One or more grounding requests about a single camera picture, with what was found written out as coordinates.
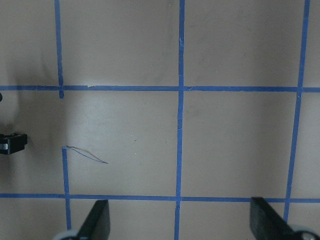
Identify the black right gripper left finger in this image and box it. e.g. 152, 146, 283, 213
77, 200, 111, 240

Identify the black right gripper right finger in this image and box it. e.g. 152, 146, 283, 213
250, 197, 298, 240

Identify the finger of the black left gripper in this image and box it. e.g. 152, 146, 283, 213
0, 133, 28, 155

